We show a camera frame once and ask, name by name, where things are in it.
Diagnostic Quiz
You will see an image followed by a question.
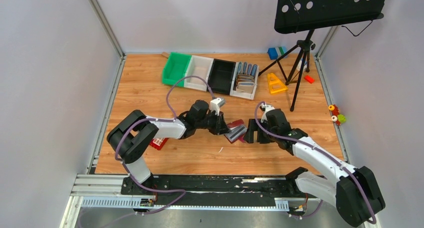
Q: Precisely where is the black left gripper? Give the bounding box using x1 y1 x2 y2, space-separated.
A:
196 110 232 136

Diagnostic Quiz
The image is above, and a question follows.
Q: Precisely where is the black plastic bin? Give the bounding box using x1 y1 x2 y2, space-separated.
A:
207 59 236 95

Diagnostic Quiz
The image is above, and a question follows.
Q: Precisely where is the green plastic bin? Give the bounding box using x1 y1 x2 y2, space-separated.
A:
162 52 192 85

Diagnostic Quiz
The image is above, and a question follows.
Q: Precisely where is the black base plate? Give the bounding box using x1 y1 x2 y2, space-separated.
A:
143 174 315 199

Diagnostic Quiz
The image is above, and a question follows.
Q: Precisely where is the red leather card holder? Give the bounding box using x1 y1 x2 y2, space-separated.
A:
224 119 247 144

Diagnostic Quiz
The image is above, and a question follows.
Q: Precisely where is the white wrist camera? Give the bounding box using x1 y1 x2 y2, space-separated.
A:
209 97 226 116
259 103 275 122

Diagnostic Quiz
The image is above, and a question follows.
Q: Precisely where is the white plastic bin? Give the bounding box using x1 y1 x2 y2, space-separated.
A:
184 55 214 91

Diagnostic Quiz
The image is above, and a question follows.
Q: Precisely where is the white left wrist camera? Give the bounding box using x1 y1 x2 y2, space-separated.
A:
209 97 226 116

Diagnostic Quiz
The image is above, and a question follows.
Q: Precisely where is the small red block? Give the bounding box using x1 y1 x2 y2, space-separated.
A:
304 75 315 84

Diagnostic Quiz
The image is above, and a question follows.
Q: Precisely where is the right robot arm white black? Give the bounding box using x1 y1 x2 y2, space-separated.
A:
244 102 386 227

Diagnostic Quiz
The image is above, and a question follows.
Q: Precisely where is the aluminium frame rail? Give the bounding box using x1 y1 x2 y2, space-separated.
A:
60 174 308 227

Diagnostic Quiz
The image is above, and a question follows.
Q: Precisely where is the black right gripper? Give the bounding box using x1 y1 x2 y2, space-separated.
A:
243 119 278 144

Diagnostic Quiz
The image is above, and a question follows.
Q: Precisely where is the colourful toy car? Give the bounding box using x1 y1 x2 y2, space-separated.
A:
328 104 347 126

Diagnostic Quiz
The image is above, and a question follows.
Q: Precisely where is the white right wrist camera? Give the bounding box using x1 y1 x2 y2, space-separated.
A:
259 103 275 122

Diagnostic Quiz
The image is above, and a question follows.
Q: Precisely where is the red plastic tray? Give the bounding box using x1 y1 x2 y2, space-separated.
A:
149 138 168 150

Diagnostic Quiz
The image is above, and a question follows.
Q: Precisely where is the black music stand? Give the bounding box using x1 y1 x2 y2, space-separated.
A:
258 0 392 112

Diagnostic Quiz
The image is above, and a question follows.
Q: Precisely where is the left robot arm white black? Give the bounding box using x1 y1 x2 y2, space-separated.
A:
106 98 230 194

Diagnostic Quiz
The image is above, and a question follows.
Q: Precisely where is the white bin with tools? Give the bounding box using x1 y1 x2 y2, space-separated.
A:
229 62 259 100

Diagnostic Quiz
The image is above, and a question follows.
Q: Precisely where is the blue green block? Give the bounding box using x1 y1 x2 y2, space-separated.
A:
267 46 288 60

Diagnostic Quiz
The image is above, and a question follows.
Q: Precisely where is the yellow triangular toy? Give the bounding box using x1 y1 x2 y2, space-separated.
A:
266 73 288 94

